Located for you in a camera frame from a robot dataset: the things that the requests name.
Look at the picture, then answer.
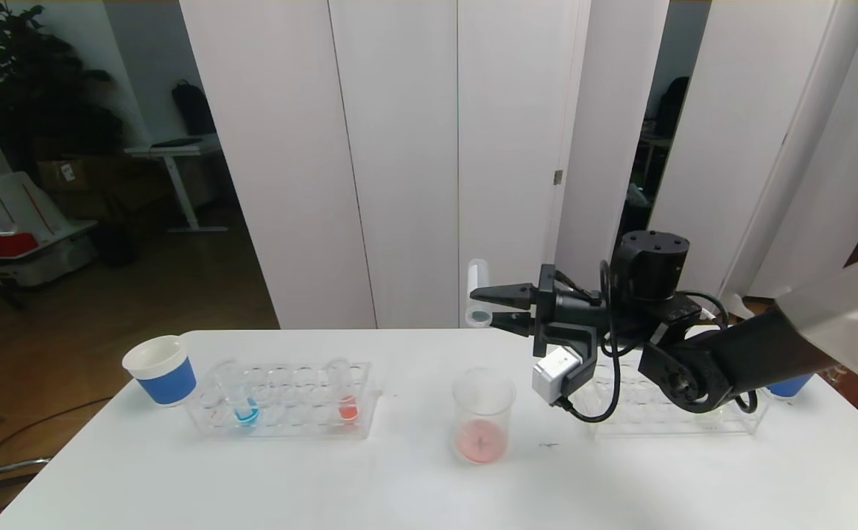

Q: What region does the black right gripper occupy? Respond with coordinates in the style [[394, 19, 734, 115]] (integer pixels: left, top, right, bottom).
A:
[[470, 264, 608, 358]]

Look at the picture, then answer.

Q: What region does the clear plastic test tube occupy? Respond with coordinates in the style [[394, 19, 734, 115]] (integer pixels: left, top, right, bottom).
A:
[[467, 258, 490, 327]]

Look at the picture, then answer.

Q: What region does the white standing desk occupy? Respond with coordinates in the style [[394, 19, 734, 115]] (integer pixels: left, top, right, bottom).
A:
[[125, 137, 229, 235]]

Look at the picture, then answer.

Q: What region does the test tube with red liquid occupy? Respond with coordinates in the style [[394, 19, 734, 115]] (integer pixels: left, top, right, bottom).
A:
[[328, 358, 361, 425]]

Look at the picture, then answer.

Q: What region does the black chair behind partitions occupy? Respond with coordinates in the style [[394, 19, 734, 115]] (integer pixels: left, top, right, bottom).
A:
[[653, 77, 692, 138]]

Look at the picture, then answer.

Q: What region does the test tube with blue liquid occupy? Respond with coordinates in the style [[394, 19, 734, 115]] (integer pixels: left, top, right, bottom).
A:
[[217, 361, 261, 428]]

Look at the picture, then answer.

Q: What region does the black backpack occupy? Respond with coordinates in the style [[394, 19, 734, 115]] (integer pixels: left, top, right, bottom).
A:
[[172, 81, 218, 138]]

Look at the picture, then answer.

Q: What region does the black floor cable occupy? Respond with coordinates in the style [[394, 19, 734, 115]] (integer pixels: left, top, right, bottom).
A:
[[0, 397, 114, 472]]

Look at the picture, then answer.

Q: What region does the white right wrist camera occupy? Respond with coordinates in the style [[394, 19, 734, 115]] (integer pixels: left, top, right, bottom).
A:
[[532, 346, 586, 408]]

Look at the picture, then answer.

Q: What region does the white machine base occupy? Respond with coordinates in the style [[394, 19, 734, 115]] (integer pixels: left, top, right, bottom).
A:
[[0, 70, 99, 289]]

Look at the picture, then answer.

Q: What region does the brown cardboard box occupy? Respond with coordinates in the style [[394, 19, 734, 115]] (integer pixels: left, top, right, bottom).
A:
[[37, 158, 109, 196]]

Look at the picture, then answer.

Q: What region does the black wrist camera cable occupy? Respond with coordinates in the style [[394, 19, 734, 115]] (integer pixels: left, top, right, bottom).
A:
[[558, 258, 622, 425]]

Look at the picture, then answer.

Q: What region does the clear glass beaker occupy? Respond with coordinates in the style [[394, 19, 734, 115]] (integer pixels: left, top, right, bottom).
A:
[[452, 368, 516, 467]]

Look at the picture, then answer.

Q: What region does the grey metal frame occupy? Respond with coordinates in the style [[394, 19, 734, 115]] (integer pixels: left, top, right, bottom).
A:
[[0, 409, 54, 520]]

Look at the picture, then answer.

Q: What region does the white folding partition with feet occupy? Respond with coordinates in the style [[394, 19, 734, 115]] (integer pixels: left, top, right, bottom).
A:
[[624, 0, 858, 326]]

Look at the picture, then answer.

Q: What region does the dark green potted plant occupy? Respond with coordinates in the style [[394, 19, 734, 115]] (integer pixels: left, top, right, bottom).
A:
[[0, 0, 126, 177]]

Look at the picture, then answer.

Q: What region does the blue and white paper cup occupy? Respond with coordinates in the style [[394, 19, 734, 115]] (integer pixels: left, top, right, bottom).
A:
[[764, 372, 817, 399], [122, 336, 198, 407]]

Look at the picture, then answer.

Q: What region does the clear acrylic test tube rack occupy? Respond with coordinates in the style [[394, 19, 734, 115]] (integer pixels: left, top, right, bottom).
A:
[[589, 353, 773, 438], [186, 361, 384, 441]]

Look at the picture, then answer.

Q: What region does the white folding partition with hinge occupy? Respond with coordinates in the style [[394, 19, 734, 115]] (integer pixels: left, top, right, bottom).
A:
[[180, 0, 669, 330]]

